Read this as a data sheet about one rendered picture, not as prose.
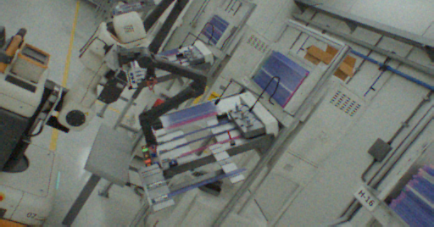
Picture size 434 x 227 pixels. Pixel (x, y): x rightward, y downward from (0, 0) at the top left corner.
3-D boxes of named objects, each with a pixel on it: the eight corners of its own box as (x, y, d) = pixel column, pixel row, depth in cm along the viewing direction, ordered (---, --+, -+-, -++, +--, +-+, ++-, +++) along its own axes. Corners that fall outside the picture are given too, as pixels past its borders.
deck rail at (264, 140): (164, 179, 224) (162, 170, 222) (164, 176, 226) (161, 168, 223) (275, 141, 237) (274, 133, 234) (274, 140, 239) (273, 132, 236)
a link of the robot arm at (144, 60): (208, 69, 224) (214, 79, 216) (197, 87, 230) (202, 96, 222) (138, 44, 200) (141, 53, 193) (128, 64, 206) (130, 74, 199)
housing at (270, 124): (268, 143, 239) (265, 124, 232) (242, 111, 281) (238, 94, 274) (280, 140, 240) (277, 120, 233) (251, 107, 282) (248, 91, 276)
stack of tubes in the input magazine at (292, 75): (282, 107, 232) (308, 71, 227) (252, 79, 277) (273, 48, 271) (297, 116, 238) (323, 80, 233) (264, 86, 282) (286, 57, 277)
